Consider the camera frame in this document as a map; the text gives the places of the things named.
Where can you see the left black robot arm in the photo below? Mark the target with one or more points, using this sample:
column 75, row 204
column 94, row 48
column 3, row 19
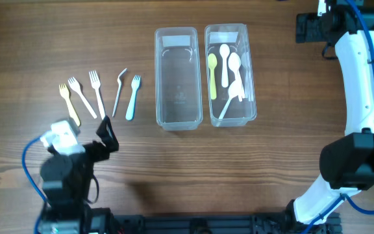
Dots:
column 66, row 185

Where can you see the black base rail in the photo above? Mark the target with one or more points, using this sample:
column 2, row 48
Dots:
column 258, row 223

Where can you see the translucent clear spoon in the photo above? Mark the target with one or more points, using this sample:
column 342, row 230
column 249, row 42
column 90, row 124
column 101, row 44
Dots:
column 245, row 64

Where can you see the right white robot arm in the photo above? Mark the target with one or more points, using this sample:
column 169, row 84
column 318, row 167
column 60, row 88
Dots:
column 346, row 165

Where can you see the light blue plastic fork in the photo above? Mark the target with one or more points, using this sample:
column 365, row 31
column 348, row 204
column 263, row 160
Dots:
column 135, row 86

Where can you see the white short plastic fork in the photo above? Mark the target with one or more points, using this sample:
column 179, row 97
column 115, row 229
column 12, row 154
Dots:
column 76, row 86

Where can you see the clear right plastic container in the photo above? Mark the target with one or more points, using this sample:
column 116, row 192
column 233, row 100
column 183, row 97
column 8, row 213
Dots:
column 235, row 35

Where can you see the yellow plastic fork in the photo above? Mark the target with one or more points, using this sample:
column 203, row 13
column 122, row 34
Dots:
column 64, row 92

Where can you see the clear plastic container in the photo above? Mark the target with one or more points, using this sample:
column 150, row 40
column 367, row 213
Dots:
column 178, row 79
column 235, row 35

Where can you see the white ribbed spoon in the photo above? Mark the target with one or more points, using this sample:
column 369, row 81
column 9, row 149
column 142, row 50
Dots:
column 234, row 90

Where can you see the white long plastic fork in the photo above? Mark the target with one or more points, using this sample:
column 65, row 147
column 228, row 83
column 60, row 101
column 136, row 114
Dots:
column 96, row 84

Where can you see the clear left plastic container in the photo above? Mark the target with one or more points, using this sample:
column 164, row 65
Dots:
column 178, row 79

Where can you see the yellow plastic spoon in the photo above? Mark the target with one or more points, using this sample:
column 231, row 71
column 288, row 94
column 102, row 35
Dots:
column 212, row 63

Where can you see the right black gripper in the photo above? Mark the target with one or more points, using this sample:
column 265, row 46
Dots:
column 305, row 28

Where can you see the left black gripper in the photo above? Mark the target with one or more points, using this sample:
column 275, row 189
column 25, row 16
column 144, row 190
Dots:
column 106, row 134

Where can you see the white small spoon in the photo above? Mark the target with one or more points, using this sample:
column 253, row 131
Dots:
column 224, row 52

